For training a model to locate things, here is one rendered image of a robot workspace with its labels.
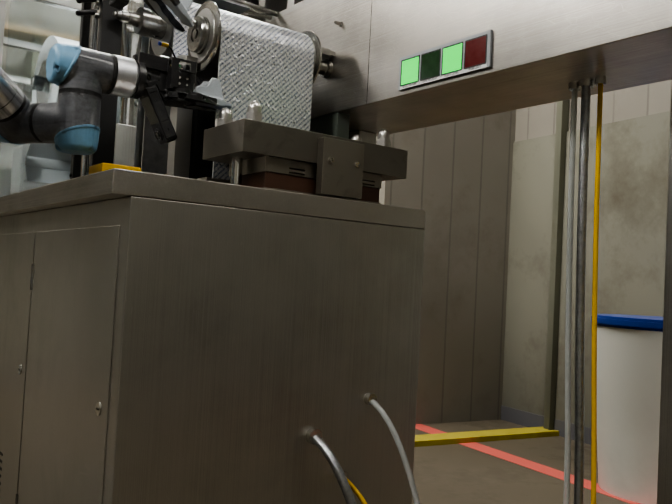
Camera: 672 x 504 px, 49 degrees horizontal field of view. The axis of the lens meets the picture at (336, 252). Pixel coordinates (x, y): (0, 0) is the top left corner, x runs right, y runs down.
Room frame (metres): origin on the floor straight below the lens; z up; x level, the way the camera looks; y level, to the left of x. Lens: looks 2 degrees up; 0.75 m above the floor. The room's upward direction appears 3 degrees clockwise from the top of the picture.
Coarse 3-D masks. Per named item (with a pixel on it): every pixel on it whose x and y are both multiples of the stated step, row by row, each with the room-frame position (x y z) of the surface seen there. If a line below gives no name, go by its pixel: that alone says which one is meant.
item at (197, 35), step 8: (200, 16) 1.53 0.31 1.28; (200, 24) 1.51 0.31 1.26; (208, 24) 1.52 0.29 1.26; (192, 32) 1.55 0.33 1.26; (200, 32) 1.51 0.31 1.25; (208, 32) 1.51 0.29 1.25; (192, 40) 1.55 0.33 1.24; (200, 40) 1.51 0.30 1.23; (192, 48) 1.54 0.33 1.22; (200, 48) 1.53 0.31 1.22
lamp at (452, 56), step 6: (444, 48) 1.42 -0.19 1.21; (450, 48) 1.41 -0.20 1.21; (456, 48) 1.40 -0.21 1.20; (444, 54) 1.42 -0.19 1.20; (450, 54) 1.41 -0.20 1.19; (456, 54) 1.40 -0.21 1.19; (444, 60) 1.42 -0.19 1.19; (450, 60) 1.41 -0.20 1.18; (456, 60) 1.40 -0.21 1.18; (444, 66) 1.42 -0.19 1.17; (450, 66) 1.41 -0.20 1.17; (456, 66) 1.39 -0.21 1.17; (444, 72) 1.42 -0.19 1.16
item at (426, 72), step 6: (426, 54) 1.46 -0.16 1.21; (432, 54) 1.45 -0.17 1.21; (438, 54) 1.44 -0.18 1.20; (426, 60) 1.46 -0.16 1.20; (432, 60) 1.45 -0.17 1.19; (438, 60) 1.43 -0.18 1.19; (426, 66) 1.46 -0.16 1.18; (432, 66) 1.45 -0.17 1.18; (438, 66) 1.43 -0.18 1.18; (426, 72) 1.46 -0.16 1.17; (432, 72) 1.45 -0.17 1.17; (438, 72) 1.43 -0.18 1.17
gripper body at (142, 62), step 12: (144, 60) 1.39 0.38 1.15; (156, 60) 1.41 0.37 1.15; (168, 60) 1.42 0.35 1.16; (180, 60) 1.42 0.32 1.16; (144, 72) 1.37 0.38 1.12; (156, 72) 1.41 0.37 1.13; (168, 72) 1.42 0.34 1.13; (180, 72) 1.43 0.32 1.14; (192, 72) 1.43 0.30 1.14; (144, 84) 1.38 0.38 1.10; (156, 84) 1.41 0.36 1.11; (168, 84) 1.42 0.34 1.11; (180, 84) 1.43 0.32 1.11; (192, 84) 1.45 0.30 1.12; (132, 96) 1.40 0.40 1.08; (168, 96) 1.41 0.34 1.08
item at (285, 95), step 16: (224, 64) 1.51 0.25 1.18; (240, 64) 1.53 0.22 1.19; (256, 64) 1.56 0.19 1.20; (224, 80) 1.51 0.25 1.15; (240, 80) 1.53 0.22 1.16; (256, 80) 1.56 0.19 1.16; (272, 80) 1.58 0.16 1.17; (288, 80) 1.61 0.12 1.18; (304, 80) 1.63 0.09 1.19; (224, 96) 1.51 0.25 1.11; (240, 96) 1.54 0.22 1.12; (256, 96) 1.56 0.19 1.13; (272, 96) 1.58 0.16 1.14; (288, 96) 1.61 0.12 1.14; (304, 96) 1.63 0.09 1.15; (240, 112) 1.54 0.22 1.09; (272, 112) 1.58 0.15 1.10; (288, 112) 1.61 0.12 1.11; (304, 112) 1.63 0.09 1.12; (304, 128) 1.63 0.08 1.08
